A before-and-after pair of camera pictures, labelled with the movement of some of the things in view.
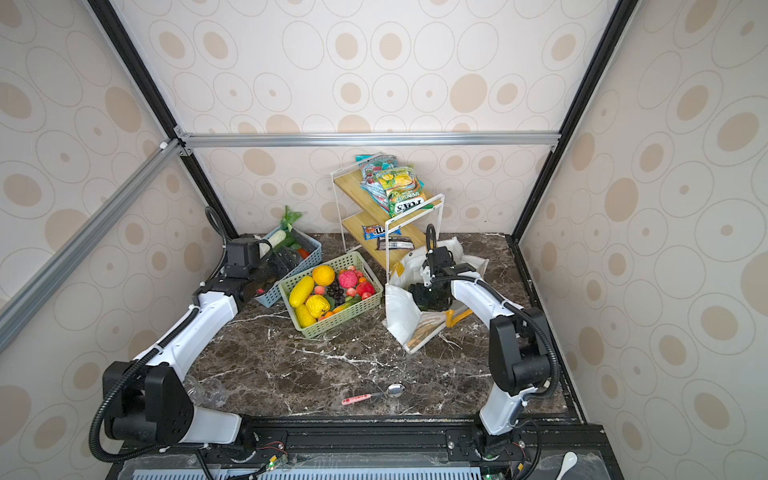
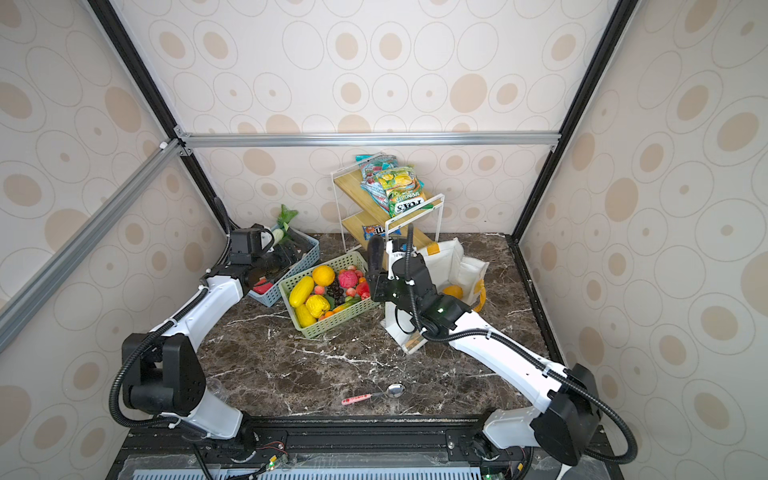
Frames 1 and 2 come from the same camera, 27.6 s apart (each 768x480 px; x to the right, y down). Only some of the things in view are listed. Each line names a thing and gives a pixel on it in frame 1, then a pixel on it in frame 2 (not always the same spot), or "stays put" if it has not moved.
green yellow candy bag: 402,188 stays put
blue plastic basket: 266,299 stays put
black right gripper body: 428,296 → 385,290
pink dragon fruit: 348,279 stays put
